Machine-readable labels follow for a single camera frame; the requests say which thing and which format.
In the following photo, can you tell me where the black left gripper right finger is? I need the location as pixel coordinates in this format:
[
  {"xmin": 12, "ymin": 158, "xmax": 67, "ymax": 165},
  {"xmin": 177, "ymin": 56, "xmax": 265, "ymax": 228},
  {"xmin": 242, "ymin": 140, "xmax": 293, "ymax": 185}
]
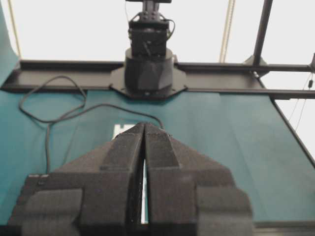
[{"xmin": 144, "ymin": 124, "xmax": 253, "ymax": 236}]

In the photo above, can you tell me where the black USB cable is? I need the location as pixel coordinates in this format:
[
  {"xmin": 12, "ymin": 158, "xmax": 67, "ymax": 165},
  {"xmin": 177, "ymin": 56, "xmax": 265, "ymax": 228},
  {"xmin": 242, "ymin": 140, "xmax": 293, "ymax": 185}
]
[{"xmin": 18, "ymin": 75, "xmax": 164, "ymax": 174}]

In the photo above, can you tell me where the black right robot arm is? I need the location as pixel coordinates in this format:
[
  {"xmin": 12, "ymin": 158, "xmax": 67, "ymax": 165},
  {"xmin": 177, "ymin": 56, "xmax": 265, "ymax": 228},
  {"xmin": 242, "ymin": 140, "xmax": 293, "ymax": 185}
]
[{"xmin": 109, "ymin": 0, "xmax": 187, "ymax": 100}]

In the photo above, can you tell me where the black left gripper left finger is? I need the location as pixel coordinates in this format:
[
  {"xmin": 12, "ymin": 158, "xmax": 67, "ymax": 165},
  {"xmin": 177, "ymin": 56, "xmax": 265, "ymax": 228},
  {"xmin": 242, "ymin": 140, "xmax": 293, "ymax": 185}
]
[{"xmin": 7, "ymin": 123, "xmax": 145, "ymax": 236}]

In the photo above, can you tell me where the black aluminium frame rail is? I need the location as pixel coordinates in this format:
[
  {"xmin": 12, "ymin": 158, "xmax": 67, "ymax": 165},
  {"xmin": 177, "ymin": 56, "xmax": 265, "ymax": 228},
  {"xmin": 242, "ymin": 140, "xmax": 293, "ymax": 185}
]
[{"xmin": 0, "ymin": 0, "xmax": 315, "ymax": 170}]

